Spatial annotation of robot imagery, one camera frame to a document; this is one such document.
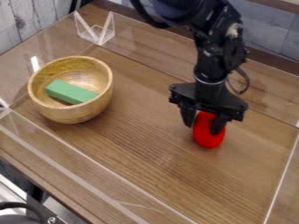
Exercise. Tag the wooden bowl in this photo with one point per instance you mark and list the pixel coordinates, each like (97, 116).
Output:
(84, 72)

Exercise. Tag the red toy strawberry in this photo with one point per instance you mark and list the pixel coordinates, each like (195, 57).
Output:
(201, 135)

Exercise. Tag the black metal stand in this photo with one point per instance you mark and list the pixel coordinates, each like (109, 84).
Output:
(48, 216)

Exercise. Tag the green rectangular block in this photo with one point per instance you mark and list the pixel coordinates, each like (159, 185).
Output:
(68, 92)

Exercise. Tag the clear acrylic tray wall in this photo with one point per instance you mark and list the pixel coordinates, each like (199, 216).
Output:
(99, 195)

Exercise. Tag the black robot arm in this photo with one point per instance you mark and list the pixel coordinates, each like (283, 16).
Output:
(215, 24)

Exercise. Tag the clear acrylic corner bracket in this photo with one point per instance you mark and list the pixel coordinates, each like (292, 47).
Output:
(95, 34)

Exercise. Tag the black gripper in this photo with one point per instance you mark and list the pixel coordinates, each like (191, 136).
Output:
(207, 97)

